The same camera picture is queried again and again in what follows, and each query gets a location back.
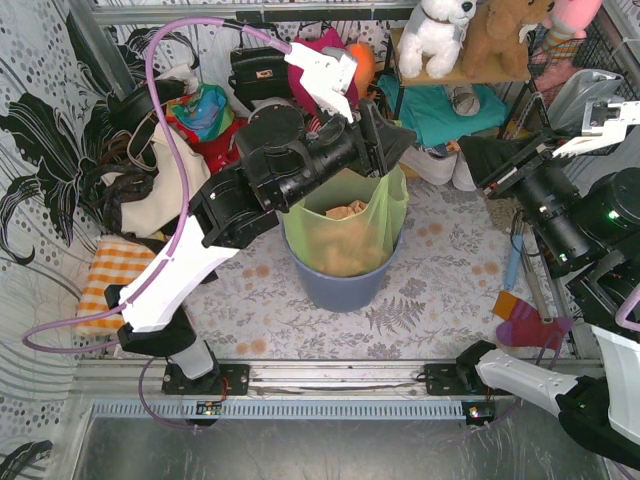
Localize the crumpled brown paper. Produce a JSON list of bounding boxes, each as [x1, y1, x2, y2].
[[325, 200, 368, 220]]

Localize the green trash bag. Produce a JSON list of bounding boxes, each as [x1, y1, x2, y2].
[[282, 166, 409, 277]]

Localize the brown teddy bear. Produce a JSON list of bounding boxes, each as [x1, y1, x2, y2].
[[461, 0, 555, 78]]

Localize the pink plush toy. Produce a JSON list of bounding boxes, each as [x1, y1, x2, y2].
[[542, 0, 602, 52]]

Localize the orange checkered cloth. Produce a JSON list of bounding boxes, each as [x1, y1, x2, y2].
[[76, 235, 155, 317]]

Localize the striped colourful sock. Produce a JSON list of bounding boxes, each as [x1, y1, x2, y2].
[[492, 291, 574, 349]]

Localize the wooden metal shelf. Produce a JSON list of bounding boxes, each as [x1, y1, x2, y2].
[[378, 28, 531, 134]]

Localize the orange plush toy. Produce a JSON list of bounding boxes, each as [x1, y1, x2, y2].
[[346, 42, 376, 98]]

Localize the magenta cloth bag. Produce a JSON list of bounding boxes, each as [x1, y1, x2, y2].
[[288, 27, 359, 115]]

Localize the white plush dog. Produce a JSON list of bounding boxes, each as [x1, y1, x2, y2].
[[398, 0, 477, 79]]

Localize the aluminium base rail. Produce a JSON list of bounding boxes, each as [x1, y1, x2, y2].
[[71, 359, 512, 423]]

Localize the silver foil pouch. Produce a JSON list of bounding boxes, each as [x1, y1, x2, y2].
[[547, 69, 624, 131]]

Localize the teal folded clothes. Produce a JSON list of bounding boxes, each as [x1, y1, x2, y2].
[[399, 85, 509, 147]]

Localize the blue trash bin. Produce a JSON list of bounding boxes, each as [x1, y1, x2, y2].
[[281, 228, 404, 313]]

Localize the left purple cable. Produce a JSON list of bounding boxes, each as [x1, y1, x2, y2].
[[22, 15, 291, 431]]

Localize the black wire basket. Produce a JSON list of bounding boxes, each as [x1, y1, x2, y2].
[[529, 21, 639, 136]]

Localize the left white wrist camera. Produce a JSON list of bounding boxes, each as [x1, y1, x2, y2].
[[284, 42, 358, 123]]

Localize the colourful printed bag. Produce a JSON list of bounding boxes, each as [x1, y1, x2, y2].
[[165, 84, 235, 144]]

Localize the black leather handbag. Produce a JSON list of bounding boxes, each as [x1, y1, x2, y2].
[[228, 34, 293, 111]]

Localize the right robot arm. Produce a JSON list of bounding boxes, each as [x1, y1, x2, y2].
[[456, 129, 639, 469]]

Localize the cream canvas tote bag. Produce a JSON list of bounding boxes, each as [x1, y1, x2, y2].
[[100, 125, 183, 238]]

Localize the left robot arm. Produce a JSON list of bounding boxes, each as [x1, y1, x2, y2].
[[104, 99, 416, 395]]

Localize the white sneaker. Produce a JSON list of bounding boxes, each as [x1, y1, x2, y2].
[[451, 147, 477, 192]]

